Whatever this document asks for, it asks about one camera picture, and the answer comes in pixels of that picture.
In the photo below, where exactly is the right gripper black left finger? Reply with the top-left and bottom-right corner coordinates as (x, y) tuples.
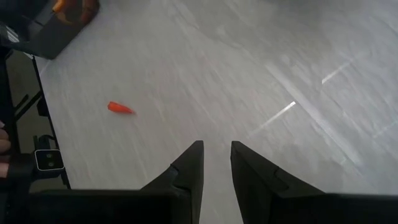
(29, 140), (205, 224)

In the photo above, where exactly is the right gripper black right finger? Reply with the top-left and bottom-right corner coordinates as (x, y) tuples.
(230, 141), (398, 224)

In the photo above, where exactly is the small red toy pepper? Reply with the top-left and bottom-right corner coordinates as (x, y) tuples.
(107, 101), (137, 115)

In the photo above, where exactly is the person's hand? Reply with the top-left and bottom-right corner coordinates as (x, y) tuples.
(0, 120), (12, 179)

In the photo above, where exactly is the gray plastic basket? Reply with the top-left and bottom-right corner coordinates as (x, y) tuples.
(0, 0), (101, 60)

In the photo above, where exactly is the white framed depth camera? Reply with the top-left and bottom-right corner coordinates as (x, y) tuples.
(34, 149), (65, 171)

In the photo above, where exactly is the black aluminium table frame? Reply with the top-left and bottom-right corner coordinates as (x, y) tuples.
(0, 46), (72, 190)

